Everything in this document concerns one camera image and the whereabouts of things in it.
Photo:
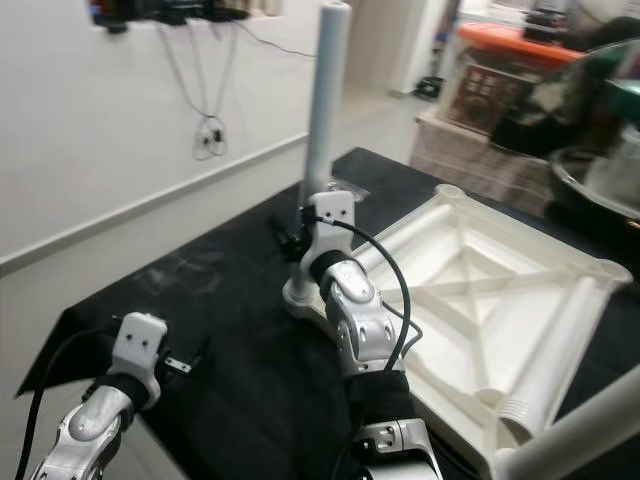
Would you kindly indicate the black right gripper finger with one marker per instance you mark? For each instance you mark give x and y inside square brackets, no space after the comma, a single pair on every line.
[283,232]

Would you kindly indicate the black tablecloth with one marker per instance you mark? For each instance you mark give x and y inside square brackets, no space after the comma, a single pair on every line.
[240,400]

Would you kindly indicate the flat clear tape patch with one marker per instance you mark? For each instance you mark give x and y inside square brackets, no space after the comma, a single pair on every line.
[178,272]

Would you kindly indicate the patterned cloth covered bench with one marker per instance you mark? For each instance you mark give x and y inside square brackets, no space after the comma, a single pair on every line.
[475,160]

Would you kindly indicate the white plastic table top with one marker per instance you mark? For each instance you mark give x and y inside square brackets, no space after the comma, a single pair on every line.
[490,290]

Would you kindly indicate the black wifi router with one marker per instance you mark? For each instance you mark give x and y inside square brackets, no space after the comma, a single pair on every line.
[215,8]

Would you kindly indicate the brown printed carton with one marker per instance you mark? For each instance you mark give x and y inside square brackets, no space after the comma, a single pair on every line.
[488,92]

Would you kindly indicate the black set-top box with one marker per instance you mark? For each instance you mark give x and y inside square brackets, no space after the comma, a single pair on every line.
[145,10]

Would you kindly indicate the clear bin with orange lid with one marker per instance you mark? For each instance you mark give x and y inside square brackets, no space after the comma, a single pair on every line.
[515,38]

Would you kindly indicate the shiny black plastic bag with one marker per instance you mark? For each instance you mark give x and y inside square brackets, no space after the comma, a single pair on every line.
[565,105]

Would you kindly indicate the clear plastic food container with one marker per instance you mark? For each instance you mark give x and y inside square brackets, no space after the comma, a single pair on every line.
[615,170]

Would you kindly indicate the small black appliance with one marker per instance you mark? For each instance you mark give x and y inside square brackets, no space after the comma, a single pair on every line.
[552,18]

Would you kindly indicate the green round pot lid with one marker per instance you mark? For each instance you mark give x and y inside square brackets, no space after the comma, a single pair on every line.
[622,105]

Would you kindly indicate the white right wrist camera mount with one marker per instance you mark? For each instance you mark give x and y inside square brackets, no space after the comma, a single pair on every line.
[335,215]

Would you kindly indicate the black wall power plug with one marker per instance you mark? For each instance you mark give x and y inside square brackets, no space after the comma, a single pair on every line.
[216,136]

